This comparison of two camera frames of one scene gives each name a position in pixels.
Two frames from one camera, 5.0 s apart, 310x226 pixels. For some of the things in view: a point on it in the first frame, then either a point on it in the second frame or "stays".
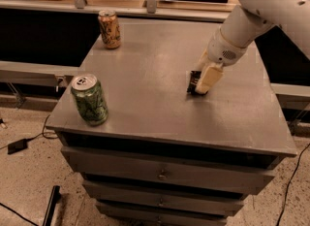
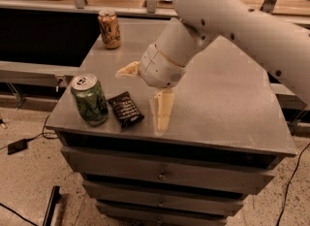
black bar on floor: [55, 198] stays
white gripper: [222, 49] → [158, 65]
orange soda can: [109, 27] stays
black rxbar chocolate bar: [195, 77] → [126, 110]
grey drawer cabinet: [165, 156] stays
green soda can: [90, 99] stays
